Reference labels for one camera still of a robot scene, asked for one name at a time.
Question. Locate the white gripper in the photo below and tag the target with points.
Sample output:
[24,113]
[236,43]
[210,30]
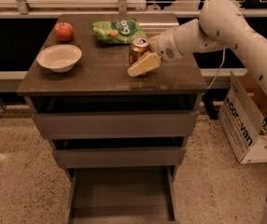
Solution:
[165,45]

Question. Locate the orange soda can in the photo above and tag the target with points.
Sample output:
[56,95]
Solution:
[138,47]

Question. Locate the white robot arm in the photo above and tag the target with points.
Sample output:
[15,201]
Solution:
[220,25]

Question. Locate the top drawer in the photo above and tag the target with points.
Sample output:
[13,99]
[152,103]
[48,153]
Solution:
[79,117]

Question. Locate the drawer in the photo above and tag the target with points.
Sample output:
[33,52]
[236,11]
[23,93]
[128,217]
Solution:
[79,117]
[119,152]
[125,195]

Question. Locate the grey drawer cabinet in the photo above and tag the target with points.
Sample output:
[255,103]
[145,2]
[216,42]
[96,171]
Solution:
[102,71]

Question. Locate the middle drawer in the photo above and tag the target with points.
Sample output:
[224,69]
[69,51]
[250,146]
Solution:
[119,152]

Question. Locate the bottom drawer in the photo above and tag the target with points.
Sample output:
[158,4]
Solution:
[125,195]

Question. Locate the green chip bag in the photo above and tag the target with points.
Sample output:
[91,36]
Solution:
[117,32]

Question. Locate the red apple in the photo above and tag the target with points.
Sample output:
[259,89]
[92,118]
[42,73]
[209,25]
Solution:
[64,31]

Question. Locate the white bowl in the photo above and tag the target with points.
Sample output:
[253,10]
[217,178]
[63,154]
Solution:
[59,58]

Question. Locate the cardboard box with lettering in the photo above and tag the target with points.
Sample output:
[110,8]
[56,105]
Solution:
[241,116]

